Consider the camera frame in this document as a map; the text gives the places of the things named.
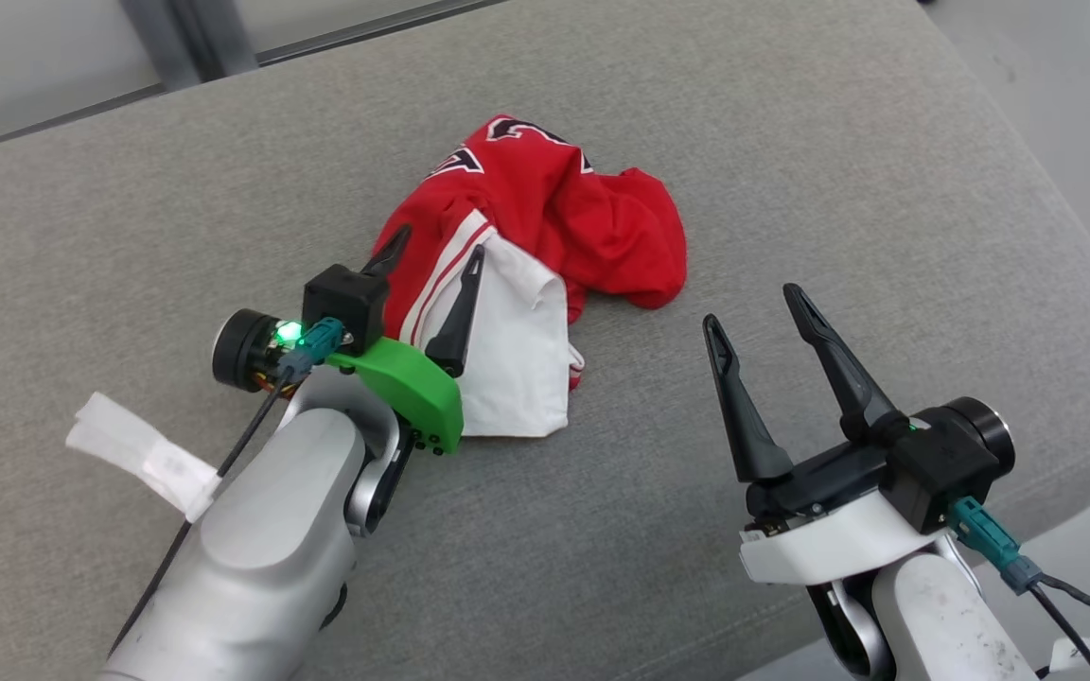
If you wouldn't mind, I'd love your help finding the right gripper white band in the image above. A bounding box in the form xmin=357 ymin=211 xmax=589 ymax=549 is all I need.
xmin=702 ymin=282 xmax=1016 ymax=586

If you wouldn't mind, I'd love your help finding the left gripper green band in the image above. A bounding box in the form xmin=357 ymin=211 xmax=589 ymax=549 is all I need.
xmin=211 ymin=224 xmax=487 ymax=456

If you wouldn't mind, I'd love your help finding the red white jersey shirt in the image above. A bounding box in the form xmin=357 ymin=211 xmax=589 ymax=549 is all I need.
xmin=370 ymin=113 xmax=689 ymax=439

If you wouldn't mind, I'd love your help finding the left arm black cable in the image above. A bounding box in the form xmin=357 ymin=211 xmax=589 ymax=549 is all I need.
xmin=108 ymin=319 xmax=349 ymax=655

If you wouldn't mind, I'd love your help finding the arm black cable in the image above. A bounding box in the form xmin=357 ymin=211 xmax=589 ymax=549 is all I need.
xmin=945 ymin=496 xmax=1090 ymax=681
xmin=108 ymin=319 xmax=349 ymax=655

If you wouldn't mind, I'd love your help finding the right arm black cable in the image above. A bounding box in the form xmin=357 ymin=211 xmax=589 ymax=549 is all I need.
xmin=945 ymin=496 xmax=1090 ymax=681

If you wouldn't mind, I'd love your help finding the white cable tape tag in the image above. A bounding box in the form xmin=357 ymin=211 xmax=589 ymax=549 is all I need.
xmin=1042 ymin=637 xmax=1090 ymax=681
xmin=66 ymin=392 xmax=222 ymax=522

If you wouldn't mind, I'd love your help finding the grey metal partition frame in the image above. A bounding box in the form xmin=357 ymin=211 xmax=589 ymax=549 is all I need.
xmin=0 ymin=0 xmax=513 ymax=160

